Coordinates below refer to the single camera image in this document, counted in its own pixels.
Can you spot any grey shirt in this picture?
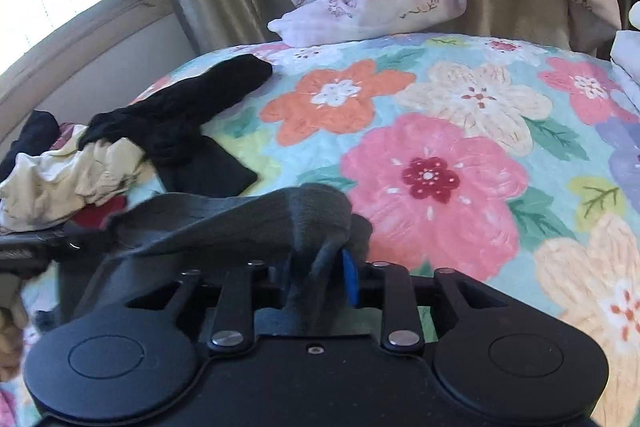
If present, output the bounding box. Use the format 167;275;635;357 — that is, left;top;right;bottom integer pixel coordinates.
37;183;373;338

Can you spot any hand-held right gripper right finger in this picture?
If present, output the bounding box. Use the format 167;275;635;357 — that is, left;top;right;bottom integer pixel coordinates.
341;249;526;352

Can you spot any folded black garment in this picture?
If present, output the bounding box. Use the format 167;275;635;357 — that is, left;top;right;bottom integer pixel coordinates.
0;111;60;180

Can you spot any red cloth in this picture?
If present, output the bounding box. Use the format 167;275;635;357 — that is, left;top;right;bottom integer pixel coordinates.
72;196;128;228

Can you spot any person's left hand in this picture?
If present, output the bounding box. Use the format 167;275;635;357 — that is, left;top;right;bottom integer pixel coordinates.
0;279;31;383

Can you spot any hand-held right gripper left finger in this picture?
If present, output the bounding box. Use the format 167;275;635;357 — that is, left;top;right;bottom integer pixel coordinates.
100;259;296;352

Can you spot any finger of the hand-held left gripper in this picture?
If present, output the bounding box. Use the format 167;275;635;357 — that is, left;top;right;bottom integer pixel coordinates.
0;229;106;278

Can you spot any white patterned cloth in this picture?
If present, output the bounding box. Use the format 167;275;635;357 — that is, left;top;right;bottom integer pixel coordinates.
610;2;640;82

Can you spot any cream white garment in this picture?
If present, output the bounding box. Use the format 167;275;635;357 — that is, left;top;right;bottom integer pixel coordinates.
0;127;146;233

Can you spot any floral quilt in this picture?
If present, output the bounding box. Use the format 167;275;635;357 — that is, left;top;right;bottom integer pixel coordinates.
0;32;640;427

